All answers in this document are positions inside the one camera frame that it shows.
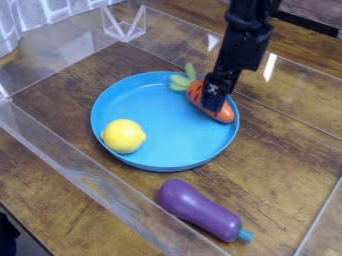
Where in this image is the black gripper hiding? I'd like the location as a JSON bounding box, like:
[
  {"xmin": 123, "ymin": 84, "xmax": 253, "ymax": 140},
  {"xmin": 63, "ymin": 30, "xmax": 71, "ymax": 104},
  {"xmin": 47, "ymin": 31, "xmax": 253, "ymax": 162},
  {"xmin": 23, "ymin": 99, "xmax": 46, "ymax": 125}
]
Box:
[{"xmin": 201, "ymin": 19, "xmax": 274, "ymax": 113}]

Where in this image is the orange toy carrot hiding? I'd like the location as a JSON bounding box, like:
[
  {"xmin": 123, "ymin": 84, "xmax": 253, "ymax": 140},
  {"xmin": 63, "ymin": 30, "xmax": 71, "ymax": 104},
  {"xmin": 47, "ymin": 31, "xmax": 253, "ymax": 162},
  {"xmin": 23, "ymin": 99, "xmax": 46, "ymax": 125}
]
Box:
[{"xmin": 170, "ymin": 63, "xmax": 235, "ymax": 124}]

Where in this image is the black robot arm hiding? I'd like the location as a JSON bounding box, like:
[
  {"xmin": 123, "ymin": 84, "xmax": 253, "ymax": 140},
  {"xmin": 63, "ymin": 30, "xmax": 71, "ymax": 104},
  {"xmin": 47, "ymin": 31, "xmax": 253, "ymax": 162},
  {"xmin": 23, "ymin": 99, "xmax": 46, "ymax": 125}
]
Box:
[{"xmin": 201, "ymin": 0, "xmax": 274, "ymax": 113}]

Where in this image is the blue round plate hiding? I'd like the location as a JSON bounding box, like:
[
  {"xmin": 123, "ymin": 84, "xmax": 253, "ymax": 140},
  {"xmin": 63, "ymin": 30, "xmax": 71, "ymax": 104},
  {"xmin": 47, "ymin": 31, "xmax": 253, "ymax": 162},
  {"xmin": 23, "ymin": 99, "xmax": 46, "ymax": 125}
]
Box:
[{"xmin": 91, "ymin": 71, "xmax": 241, "ymax": 172}]

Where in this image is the black baseboard strip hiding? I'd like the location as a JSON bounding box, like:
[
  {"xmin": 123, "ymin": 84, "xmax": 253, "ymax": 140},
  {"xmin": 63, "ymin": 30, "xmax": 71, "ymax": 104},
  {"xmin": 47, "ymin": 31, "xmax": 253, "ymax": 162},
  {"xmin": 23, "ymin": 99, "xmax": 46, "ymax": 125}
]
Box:
[{"xmin": 270, "ymin": 0, "xmax": 342, "ymax": 38}]

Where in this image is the yellow toy lemon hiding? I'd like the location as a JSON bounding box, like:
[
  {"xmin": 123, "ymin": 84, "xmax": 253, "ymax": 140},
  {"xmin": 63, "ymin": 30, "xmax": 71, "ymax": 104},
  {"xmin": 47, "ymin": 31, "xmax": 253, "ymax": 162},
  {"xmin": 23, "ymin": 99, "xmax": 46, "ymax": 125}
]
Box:
[{"xmin": 101, "ymin": 119, "xmax": 147, "ymax": 154}]

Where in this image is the purple toy eggplant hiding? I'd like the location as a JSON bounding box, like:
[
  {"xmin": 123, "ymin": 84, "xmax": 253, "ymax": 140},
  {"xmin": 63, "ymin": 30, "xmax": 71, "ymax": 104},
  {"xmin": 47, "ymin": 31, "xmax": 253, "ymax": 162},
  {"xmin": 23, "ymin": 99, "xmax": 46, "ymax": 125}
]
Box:
[{"xmin": 158, "ymin": 179, "xmax": 254, "ymax": 243}]

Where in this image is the white patterned curtain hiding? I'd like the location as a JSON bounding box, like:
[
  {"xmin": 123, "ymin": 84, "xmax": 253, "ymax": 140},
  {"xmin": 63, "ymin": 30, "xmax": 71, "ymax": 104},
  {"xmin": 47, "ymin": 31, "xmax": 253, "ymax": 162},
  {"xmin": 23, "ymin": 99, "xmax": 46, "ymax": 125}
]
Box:
[{"xmin": 0, "ymin": 0, "xmax": 126, "ymax": 58}]

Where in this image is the clear acrylic enclosure wall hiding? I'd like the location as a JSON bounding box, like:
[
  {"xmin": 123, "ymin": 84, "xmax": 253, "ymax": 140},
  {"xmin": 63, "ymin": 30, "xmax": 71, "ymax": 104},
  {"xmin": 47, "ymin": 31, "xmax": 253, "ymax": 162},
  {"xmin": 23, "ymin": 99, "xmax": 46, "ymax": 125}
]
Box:
[{"xmin": 0, "ymin": 0, "xmax": 342, "ymax": 256}]

